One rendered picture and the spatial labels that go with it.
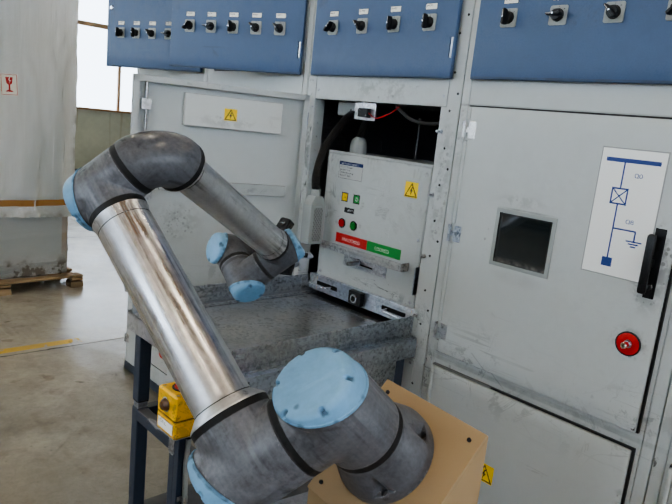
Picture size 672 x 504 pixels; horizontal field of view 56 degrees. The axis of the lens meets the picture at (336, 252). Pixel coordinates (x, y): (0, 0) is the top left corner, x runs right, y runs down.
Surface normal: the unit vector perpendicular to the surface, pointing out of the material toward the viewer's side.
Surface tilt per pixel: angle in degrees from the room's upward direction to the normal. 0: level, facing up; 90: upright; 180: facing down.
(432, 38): 90
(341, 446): 109
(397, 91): 90
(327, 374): 42
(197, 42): 90
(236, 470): 70
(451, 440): 47
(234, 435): 59
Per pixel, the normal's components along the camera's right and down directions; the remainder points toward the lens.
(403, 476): 0.25, 0.13
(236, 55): -0.47, 0.13
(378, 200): -0.73, 0.06
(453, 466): -0.51, -0.64
